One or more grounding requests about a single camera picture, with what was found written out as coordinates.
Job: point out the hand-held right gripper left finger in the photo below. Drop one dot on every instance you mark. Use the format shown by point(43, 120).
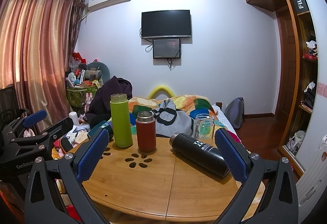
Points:
point(92, 156)

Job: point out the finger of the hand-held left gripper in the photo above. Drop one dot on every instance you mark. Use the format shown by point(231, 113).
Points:
point(34, 118)
point(60, 126)

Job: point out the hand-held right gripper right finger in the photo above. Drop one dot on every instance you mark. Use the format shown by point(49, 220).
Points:
point(231, 156)

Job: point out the black thermos cup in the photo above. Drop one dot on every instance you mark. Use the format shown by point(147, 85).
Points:
point(196, 153)

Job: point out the clear glass cup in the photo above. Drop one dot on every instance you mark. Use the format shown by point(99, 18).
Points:
point(203, 129)

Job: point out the green thermos cup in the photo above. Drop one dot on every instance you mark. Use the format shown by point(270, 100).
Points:
point(121, 124)

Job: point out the red thermos cup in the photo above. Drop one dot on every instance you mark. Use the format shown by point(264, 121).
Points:
point(146, 134)

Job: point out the white plastic bottle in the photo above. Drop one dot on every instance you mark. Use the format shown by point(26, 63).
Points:
point(73, 118)

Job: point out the black office chair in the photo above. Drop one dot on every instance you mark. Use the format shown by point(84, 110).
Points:
point(9, 101)

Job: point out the teal round container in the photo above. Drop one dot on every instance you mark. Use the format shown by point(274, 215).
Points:
point(104, 126)

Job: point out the green storage basket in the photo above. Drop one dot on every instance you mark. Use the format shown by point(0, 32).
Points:
point(76, 97)

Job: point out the pink bunny toy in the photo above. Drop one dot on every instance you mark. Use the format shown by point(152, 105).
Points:
point(89, 102)

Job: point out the grey backpack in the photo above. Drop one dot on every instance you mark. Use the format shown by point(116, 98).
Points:
point(235, 114)

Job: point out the dark purple jacket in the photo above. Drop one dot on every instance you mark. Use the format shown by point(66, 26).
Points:
point(109, 93)

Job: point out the pink brown curtain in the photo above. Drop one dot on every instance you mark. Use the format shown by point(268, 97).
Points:
point(35, 55)

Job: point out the bed with colourful quilt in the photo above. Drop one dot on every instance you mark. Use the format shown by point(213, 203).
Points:
point(189, 105)

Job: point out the grey plush toy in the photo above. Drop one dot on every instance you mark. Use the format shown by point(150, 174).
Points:
point(98, 70)

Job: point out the red plastic bag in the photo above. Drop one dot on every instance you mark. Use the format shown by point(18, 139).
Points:
point(78, 57)

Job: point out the grey black sweater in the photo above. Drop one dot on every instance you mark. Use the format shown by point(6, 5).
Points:
point(168, 119)

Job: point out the wooden wardrobe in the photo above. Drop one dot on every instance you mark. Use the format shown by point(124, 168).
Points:
point(310, 124)

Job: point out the yellow foam tube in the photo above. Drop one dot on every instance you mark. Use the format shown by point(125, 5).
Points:
point(161, 89)

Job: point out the brown wooden door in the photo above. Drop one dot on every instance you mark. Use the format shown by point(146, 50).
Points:
point(286, 65)

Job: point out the grey storage box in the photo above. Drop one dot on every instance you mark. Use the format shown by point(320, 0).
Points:
point(299, 1)

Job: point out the small black wall monitor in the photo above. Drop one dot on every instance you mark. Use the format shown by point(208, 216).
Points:
point(166, 48)

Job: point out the black wall television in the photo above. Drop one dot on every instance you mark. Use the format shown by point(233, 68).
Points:
point(166, 24)

